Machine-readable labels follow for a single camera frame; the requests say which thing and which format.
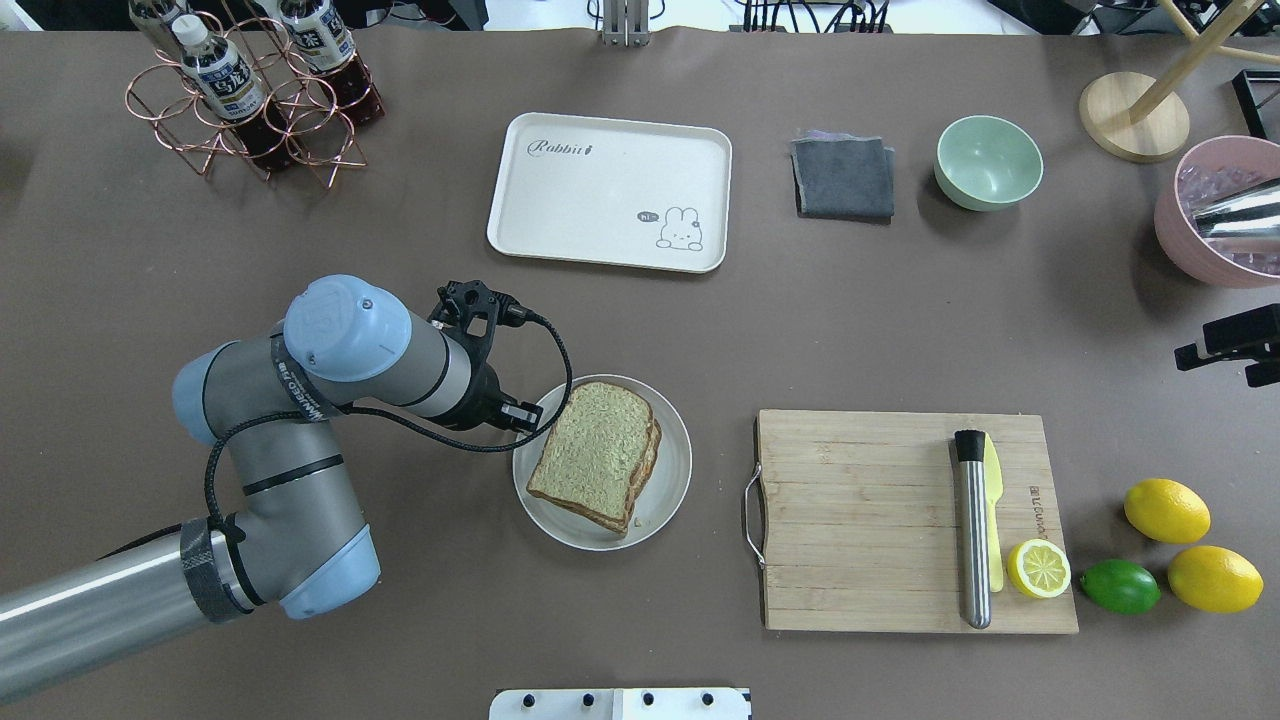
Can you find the aluminium frame post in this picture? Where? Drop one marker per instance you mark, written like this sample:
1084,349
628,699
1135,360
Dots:
624,23

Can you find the pink bowl of ice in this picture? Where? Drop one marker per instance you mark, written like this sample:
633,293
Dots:
1177,234

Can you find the steel muddler black tip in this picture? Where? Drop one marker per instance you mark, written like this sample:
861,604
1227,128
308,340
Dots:
972,527

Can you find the mint green bowl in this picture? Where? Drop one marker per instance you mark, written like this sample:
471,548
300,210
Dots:
985,163

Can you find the halved lemon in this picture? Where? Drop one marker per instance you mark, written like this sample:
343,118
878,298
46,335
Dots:
1038,569

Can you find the tea bottle white cap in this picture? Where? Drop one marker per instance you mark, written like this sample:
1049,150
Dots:
234,91

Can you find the yellow lemon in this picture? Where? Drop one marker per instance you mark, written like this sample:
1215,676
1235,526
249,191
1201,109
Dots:
1215,579
1167,511

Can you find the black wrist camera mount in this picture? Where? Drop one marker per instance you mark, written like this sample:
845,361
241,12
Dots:
469,313

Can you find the bamboo cutting board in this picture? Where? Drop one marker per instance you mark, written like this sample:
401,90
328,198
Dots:
859,515

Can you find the green lime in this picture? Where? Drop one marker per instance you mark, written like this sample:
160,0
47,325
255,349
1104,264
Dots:
1121,586

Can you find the steel ice scoop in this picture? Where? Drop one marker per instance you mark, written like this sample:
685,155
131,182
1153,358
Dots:
1244,221

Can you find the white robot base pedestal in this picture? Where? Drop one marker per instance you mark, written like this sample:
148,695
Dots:
623,703

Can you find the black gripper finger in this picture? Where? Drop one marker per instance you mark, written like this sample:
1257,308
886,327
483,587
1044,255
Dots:
520,416

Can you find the copper wire bottle rack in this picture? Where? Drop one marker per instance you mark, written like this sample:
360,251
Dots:
282,87

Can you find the wooden mug tree stand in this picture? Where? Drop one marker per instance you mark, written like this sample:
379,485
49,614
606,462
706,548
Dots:
1139,118

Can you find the bread slice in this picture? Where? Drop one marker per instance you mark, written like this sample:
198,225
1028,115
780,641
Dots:
597,413
603,488

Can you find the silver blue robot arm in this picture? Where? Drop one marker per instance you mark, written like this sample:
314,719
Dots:
282,522

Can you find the cream rabbit tray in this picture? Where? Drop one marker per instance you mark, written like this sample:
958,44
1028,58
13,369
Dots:
612,191

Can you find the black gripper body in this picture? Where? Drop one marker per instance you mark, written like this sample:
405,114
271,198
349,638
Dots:
484,396

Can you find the yellow plastic knife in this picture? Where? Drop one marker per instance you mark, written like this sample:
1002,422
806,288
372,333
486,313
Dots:
994,484

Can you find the grey folded cloth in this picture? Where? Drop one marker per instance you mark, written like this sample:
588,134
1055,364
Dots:
843,176

